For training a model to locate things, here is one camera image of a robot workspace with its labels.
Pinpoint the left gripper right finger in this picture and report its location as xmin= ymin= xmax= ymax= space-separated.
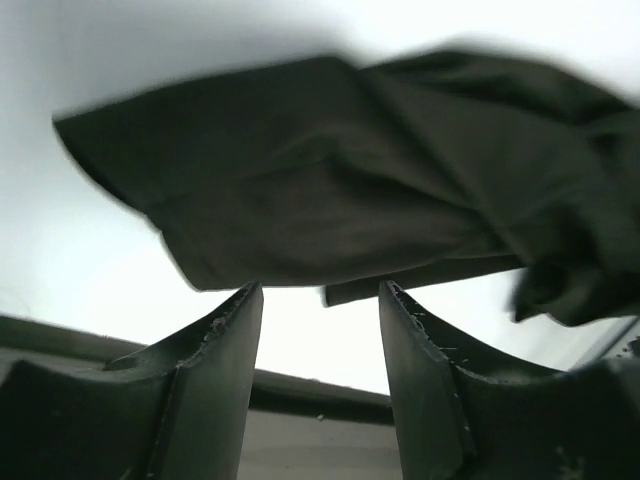
xmin=379 ymin=282 xmax=639 ymax=479

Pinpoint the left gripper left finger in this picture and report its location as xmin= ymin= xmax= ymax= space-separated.
xmin=1 ymin=283 xmax=263 ymax=479

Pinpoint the black t shirt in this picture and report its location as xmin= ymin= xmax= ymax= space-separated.
xmin=53 ymin=49 xmax=639 ymax=326

